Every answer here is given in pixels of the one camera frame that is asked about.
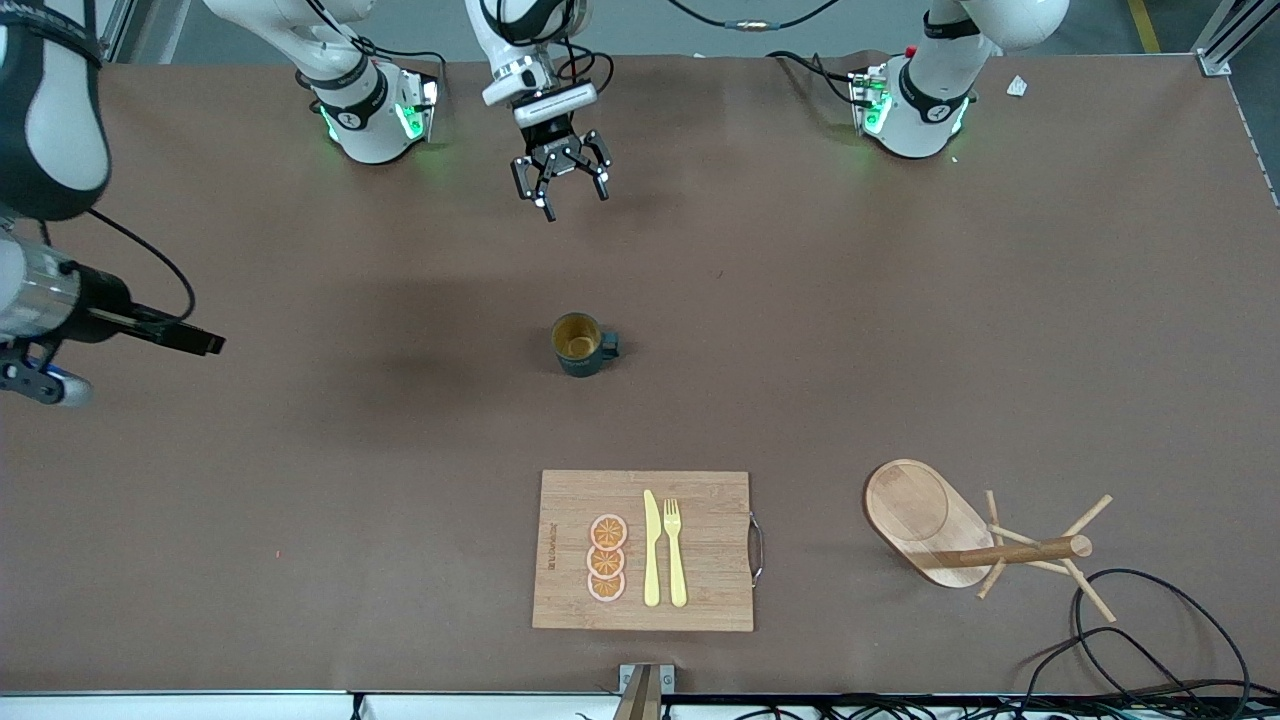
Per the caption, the dark green ribbed cup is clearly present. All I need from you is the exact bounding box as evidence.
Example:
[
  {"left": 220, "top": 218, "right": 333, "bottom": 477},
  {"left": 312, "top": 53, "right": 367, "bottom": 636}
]
[{"left": 551, "top": 312, "right": 621, "bottom": 378}]

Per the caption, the brown table cover sheet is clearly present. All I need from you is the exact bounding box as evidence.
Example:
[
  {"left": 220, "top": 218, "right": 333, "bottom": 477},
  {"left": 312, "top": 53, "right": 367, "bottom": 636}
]
[{"left": 0, "top": 50, "right": 1280, "bottom": 696}]

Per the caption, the yellow plastic knife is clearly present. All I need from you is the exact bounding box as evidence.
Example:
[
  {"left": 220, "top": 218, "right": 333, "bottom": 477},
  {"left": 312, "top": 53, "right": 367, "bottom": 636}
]
[{"left": 643, "top": 489, "right": 662, "bottom": 608}]

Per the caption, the yellow plastic fork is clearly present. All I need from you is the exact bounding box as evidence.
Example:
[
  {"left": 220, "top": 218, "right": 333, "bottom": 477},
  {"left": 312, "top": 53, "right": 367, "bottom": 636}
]
[{"left": 663, "top": 498, "right": 689, "bottom": 609}]

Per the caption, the wooden cutting board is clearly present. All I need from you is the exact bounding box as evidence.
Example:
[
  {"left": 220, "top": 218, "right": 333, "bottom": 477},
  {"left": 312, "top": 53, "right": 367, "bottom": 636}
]
[{"left": 531, "top": 469, "right": 766, "bottom": 633}]

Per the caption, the wooden mug tree rack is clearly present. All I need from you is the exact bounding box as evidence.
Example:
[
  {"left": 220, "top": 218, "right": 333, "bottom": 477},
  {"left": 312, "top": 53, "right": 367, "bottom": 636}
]
[{"left": 864, "top": 458, "right": 1119, "bottom": 623}]

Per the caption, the black right arm base cable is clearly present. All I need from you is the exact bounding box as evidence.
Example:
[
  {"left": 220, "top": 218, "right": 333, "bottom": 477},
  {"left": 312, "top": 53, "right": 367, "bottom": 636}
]
[{"left": 300, "top": 0, "right": 448, "bottom": 101}]

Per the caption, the black arm base cable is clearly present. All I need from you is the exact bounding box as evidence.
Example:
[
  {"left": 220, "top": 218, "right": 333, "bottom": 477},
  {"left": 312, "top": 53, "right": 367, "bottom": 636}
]
[
  {"left": 300, "top": 0, "right": 448, "bottom": 101},
  {"left": 765, "top": 50, "right": 863, "bottom": 106}
]

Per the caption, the black left arm base cable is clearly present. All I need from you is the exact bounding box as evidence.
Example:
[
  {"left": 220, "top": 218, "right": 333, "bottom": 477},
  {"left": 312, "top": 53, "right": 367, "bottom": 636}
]
[{"left": 765, "top": 50, "right": 863, "bottom": 106}]

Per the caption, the aluminium frame profile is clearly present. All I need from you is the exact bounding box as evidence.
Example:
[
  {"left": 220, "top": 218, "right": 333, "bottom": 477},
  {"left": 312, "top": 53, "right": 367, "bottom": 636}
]
[
  {"left": 1192, "top": 0, "right": 1280, "bottom": 77},
  {"left": 95, "top": 0, "right": 161, "bottom": 66}
]

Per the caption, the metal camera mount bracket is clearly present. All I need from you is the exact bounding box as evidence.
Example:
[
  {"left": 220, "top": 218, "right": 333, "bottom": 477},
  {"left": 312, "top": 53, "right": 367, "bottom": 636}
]
[{"left": 612, "top": 662, "right": 676, "bottom": 720}]

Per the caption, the black floor cable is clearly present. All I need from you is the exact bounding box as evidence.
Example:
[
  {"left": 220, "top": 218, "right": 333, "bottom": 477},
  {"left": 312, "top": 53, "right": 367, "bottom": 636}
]
[
  {"left": 1070, "top": 568, "right": 1253, "bottom": 720},
  {"left": 1018, "top": 626, "right": 1216, "bottom": 720}
]

